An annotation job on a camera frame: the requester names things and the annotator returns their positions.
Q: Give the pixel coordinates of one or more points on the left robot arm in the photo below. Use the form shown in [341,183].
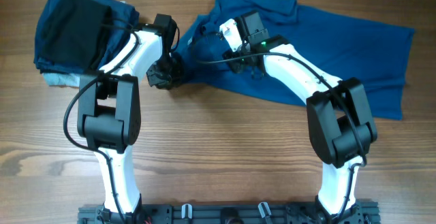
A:
[109,116]

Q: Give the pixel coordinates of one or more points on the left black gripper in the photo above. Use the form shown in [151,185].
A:
[163,83]

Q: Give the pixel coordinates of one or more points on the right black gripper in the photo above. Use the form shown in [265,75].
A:
[237,65]

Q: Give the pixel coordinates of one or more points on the light grey folded garment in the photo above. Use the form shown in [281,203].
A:
[55,79]

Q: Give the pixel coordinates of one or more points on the black folded garment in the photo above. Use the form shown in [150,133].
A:
[74,34]

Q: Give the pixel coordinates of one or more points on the blue polo shirt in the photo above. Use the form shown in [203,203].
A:
[373,52]

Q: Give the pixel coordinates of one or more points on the navy blue folded garment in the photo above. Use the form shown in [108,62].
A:
[124,17]

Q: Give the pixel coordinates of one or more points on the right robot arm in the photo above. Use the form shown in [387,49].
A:
[340,122]

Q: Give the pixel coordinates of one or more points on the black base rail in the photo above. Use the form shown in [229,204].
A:
[294,212]

